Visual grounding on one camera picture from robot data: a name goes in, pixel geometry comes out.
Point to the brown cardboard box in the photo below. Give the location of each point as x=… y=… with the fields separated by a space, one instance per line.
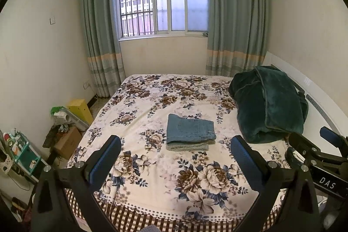
x=68 y=143

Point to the blue jeans pants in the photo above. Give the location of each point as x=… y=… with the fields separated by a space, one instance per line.
x=190 y=128

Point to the grey pipe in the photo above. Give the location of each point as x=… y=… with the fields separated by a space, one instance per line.
x=76 y=120

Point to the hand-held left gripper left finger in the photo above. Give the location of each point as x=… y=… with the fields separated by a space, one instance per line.
x=104 y=161

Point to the bed with floral sheet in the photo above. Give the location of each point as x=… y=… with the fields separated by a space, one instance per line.
x=163 y=180

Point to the white wall socket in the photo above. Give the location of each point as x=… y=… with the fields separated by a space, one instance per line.
x=86 y=84

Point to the green plastic bag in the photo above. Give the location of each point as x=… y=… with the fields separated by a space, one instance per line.
x=58 y=112

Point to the white bed headboard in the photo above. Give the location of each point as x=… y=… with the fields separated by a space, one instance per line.
x=318 y=101

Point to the white wall switch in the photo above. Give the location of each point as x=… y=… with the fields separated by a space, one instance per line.
x=52 y=20

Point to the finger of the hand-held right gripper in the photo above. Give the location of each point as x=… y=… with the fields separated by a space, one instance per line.
x=330 y=135
x=301 y=143

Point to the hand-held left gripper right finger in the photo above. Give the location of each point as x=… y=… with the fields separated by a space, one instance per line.
x=243 y=164

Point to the teal storage cart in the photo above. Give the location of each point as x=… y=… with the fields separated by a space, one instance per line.
x=25 y=156

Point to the black keyboard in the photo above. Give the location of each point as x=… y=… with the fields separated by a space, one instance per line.
x=50 y=137

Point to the yellow box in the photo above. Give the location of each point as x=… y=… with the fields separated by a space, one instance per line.
x=80 y=111

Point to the dark green plush blanket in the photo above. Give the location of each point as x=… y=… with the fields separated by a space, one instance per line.
x=269 y=104

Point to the green striped curtain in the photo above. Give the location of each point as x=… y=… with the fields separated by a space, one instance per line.
x=100 y=25
x=236 y=11

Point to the black cloth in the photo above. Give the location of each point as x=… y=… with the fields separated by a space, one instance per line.
x=293 y=157

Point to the grey folded pants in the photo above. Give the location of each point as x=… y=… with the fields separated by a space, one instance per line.
x=187 y=147

